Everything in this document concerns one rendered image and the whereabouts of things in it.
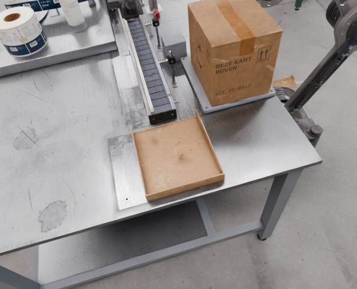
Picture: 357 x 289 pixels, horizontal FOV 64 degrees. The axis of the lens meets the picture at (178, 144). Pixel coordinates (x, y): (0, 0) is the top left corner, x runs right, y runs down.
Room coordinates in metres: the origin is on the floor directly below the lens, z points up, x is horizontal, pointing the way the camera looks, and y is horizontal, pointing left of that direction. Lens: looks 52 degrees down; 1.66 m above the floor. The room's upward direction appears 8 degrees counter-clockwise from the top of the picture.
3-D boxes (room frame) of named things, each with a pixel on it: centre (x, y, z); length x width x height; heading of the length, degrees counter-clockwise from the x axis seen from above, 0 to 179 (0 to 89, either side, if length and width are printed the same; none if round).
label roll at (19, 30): (1.37, 0.68, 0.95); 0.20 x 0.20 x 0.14
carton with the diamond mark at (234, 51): (0.94, -0.25, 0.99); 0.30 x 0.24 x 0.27; 8
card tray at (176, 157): (0.59, 0.02, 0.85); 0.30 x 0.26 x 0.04; 8
